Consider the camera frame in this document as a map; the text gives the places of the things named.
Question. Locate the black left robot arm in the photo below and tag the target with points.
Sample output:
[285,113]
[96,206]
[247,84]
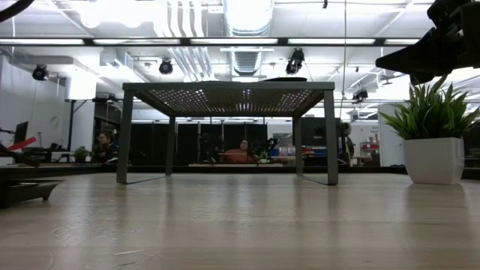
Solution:
[15,10]

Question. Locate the red bar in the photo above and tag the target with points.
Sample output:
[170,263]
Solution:
[22,143]

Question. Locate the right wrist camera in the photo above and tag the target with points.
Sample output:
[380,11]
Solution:
[446,11]

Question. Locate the black partition wall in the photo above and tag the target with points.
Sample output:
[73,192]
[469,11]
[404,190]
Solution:
[187,144]

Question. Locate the black cabinet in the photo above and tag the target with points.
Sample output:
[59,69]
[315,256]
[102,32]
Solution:
[315,131]

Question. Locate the person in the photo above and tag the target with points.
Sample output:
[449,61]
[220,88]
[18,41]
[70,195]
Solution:
[240,155]
[105,144]

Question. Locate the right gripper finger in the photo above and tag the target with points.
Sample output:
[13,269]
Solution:
[420,56]

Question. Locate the black teardrop plate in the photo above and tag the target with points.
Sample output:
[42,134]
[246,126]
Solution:
[285,79]

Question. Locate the silver ventilation duct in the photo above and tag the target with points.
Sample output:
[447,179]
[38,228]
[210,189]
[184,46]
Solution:
[247,18]

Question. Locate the green plant in white pot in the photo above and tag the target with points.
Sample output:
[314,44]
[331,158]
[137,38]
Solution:
[433,161]

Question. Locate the white column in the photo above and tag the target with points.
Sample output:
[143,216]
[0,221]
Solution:
[390,135]

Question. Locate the black ceiling spotlight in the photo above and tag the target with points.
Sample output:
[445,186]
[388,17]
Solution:
[40,72]
[295,61]
[360,95]
[165,66]

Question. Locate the small green potted plant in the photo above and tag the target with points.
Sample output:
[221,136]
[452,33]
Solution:
[80,153]

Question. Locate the grey perforated metal shelf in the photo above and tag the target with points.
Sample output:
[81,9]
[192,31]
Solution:
[225,86]

